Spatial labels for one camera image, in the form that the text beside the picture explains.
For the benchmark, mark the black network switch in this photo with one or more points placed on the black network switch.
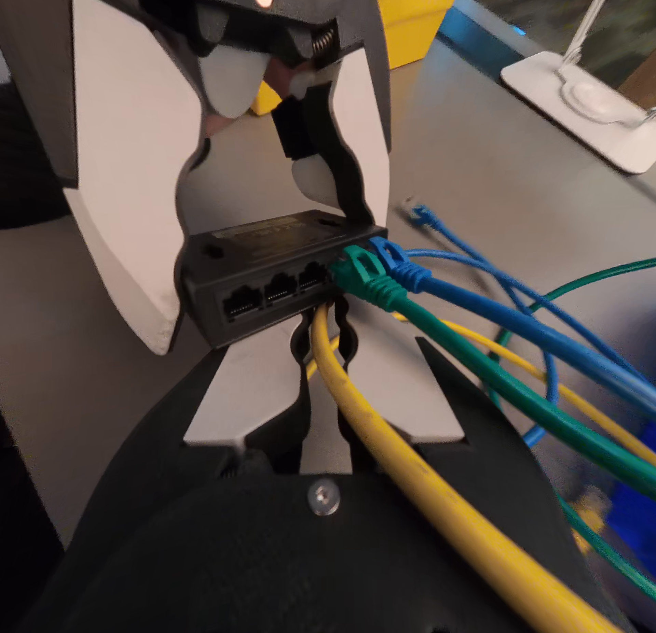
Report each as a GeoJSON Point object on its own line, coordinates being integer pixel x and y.
{"type": "Point", "coordinates": [266, 254]}

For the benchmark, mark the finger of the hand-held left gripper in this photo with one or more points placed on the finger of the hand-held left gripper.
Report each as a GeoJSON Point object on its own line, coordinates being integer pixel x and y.
{"type": "Point", "coordinates": [128, 156]}
{"type": "Point", "coordinates": [369, 146]}

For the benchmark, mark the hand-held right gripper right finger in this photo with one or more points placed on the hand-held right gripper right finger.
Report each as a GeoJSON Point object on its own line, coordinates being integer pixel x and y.
{"type": "Point", "coordinates": [405, 402]}

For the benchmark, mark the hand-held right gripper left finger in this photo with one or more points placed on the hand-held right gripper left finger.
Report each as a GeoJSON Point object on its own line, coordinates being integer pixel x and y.
{"type": "Point", "coordinates": [251, 392]}

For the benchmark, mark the yellow plastic bin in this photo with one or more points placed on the yellow plastic bin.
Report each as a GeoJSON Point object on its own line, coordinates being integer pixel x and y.
{"type": "Point", "coordinates": [410, 23]}

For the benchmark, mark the white base acrylic stand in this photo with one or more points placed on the white base acrylic stand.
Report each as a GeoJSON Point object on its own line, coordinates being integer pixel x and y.
{"type": "Point", "coordinates": [543, 85]}

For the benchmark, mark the dark blue mat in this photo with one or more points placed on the dark blue mat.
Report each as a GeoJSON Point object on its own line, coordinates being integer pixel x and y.
{"type": "Point", "coordinates": [476, 39]}

